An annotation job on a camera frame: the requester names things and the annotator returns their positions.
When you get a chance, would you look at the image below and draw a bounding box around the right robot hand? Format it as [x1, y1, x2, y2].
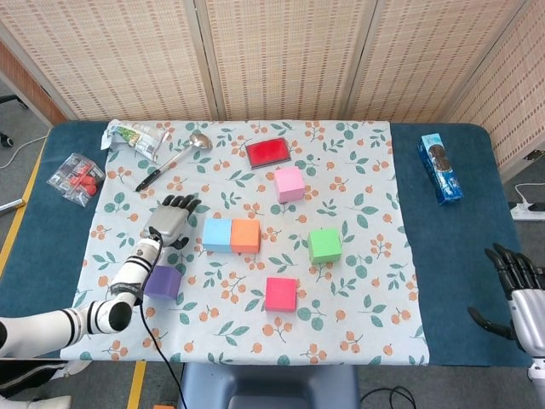
[467, 242, 545, 363]

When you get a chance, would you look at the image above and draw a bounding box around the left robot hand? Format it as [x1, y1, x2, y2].
[141, 193, 203, 251]

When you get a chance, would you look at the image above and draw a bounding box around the light blue foam cube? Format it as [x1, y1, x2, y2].
[201, 218, 233, 254]

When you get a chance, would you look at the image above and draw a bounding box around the purple foam cube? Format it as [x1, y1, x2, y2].
[142, 263, 183, 300]

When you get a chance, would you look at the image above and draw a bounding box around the orange foam cube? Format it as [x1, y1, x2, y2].
[230, 218, 261, 255]

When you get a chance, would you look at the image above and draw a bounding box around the green foam cube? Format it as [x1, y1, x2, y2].
[307, 228, 343, 265]

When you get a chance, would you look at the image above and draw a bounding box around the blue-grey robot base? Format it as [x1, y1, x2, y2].
[177, 364, 361, 409]

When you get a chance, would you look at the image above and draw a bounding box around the crumpled snack bag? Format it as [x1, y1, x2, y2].
[100, 120, 174, 163]

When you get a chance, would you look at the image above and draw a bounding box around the plastic bag with red caps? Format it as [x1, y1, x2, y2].
[45, 152, 106, 209]

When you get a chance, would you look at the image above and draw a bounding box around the white power strip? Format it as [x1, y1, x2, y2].
[509, 203, 545, 222]

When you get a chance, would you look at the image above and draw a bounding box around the red ink stamp pad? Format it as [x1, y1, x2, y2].
[244, 138, 293, 171]

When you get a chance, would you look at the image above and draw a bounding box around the light pink foam cube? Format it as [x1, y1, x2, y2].
[272, 166, 307, 205]

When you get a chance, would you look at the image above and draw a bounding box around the floral tablecloth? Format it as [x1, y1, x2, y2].
[59, 119, 430, 367]

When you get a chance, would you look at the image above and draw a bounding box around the red foam cube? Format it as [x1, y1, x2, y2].
[264, 276, 298, 314]

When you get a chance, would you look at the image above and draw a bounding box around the bamboo folding screen panel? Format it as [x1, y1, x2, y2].
[445, 0, 545, 171]
[0, 0, 214, 123]
[347, 0, 533, 124]
[195, 0, 378, 123]

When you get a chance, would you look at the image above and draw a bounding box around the blue cookie box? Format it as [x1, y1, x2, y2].
[416, 132, 464, 207]

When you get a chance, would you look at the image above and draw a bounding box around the black office chair base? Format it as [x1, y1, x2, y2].
[0, 94, 29, 149]

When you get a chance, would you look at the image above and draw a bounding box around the metal ladle black handle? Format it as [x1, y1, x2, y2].
[135, 130, 214, 193]

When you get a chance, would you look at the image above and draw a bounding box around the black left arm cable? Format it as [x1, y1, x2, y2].
[139, 228, 189, 409]

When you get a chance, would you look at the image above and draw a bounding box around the white charger cable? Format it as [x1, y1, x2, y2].
[513, 181, 545, 205]

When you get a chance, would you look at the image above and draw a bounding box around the black floor cable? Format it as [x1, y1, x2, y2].
[360, 385, 416, 409]

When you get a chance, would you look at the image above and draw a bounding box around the white floor cable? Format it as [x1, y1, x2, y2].
[0, 135, 49, 170]

